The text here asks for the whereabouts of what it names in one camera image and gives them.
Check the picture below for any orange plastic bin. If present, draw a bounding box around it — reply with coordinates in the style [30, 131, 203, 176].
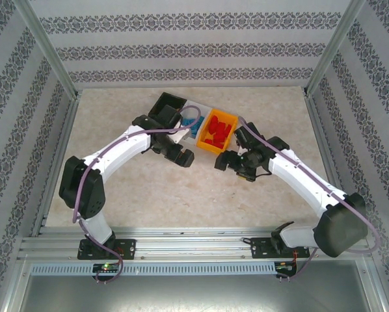
[196, 109, 239, 153]

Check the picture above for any black plastic bin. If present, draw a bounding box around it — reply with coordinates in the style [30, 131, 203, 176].
[148, 92, 188, 122]

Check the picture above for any white plastic bin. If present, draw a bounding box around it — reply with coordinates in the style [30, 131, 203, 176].
[176, 99, 212, 144]

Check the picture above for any small circuit board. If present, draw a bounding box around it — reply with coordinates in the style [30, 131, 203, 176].
[92, 263, 121, 273]
[275, 261, 298, 272]

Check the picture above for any grey metal panel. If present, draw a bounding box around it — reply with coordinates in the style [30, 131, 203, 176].
[5, 259, 389, 312]

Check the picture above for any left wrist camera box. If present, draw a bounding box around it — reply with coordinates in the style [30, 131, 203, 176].
[173, 127, 193, 144]

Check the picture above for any aluminium side rail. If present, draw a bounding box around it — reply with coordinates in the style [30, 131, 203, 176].
[303, 90, 356, 234]
[30, 92, 82, 237]

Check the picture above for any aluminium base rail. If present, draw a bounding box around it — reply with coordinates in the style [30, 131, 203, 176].
[17, 226, 373, 261]

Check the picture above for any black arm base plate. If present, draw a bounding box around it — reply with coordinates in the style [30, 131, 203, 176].
[77, 239, 137, 261]
[250, 237, 311, 260]

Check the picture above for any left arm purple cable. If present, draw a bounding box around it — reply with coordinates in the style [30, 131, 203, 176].
[71, 106, 202, 284]

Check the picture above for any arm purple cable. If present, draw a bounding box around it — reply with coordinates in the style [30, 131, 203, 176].
[71, 106, 202, 284]
[238, 116, 382, 283]

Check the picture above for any slotted grey cable duct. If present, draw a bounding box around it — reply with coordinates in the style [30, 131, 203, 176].
[30, 262, 276, 276]

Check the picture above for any aluminium frame post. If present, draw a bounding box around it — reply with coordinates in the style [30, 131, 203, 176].
[14, 0, 81, 98]
[304, 0, 368, 97]

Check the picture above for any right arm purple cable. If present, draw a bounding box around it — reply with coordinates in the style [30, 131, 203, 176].
[238, 116, 382, 283]

